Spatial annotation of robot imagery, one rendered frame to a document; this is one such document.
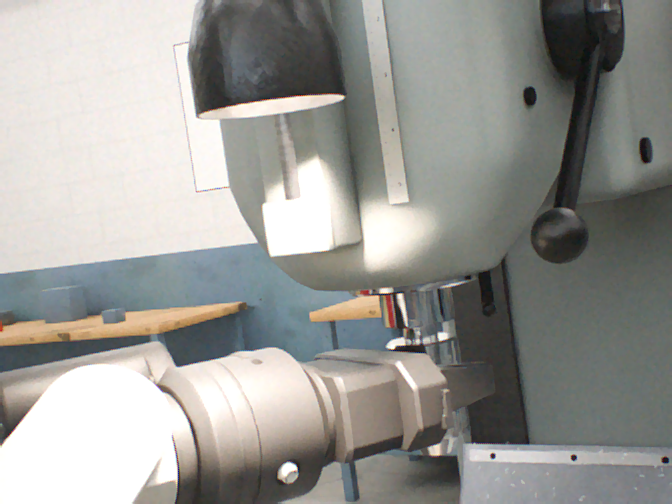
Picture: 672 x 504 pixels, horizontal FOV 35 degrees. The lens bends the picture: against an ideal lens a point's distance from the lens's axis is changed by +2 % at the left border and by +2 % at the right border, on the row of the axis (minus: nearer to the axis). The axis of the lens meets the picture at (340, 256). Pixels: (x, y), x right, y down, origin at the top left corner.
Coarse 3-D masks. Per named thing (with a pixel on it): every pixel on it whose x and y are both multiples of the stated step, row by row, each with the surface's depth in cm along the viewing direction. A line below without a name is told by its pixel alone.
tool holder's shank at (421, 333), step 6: (432, 324) 67; (402, 330) 68; (408, 330) 67; (414, 330) 67; (420, 330) 67; (426, 330) 67; (432, 330) 67; (408, 336) 67; (414, 336) 67; (420, 336) 67; (426, 336) 67; (432, 336) 67
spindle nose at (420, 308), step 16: (448, 288) 67; (384, 304) 67; (400, 304) 66; (416, 304) 66; (432, 304) 66; (448, 304) 67; (384, 320) 67; (400, 320) 66; (416, 320) 66; (432, 320) 66; (448, 320) 67
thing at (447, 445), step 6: (450, 438) 67; (456, 438) 68; (438, 444) 67; (444, 444) 67; (450, 444) 68; (420, 450) 68; (426, 450) 68; (432, 450) 67; (438, 450) 67; (444, 450) 67; (450, 450) 68
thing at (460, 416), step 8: (456, 352) 67; (432, 360) 66; (440, 360) 66; (448, 360) 66; (456, 360) 67; (464, 408) 67; (456, 416) 67; (464, 416) 67; (456, 424) 67; (464, 424) 67; (448, 432) 66; (456, 432) 67; (464, 432) 67
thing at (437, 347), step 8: (440, 336) 68; (448, 336) 68; (456, 336) 68; (392, 344) 68; (400, 344) 67; (408, 344) 67; (416, 344) 66; (424, 344) 66; (432, 344) 66; (440, 344) 66; (448, 344) 67; (456, 344) 67; (416, 352) 66; (424, 352) 66; (432, 352) 66; (440, 352) 66; (448, 352) 66
